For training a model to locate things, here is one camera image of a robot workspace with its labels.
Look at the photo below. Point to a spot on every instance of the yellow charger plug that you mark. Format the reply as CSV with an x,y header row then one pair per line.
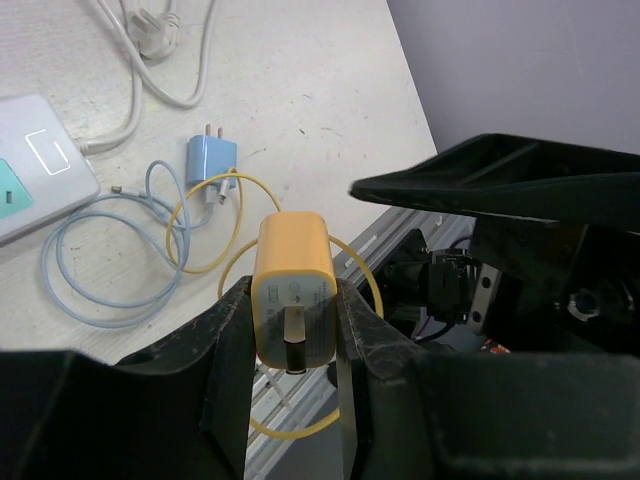
x,y
293,290

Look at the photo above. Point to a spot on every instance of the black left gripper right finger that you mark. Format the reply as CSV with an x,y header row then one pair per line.
x,y
411,413

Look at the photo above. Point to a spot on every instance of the white multicolour power strip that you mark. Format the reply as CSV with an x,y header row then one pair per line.
x,y
44,176

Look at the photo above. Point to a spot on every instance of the aluminium table frame rail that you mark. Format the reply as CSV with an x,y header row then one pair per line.
x,y
285,401

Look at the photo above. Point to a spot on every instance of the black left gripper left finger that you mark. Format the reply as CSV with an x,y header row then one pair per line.
x,y
176,409

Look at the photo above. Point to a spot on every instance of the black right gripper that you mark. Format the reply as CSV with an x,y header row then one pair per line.
x,y
523,285

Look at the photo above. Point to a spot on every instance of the blue charger plug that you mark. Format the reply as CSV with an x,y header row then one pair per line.
x,y
209,155

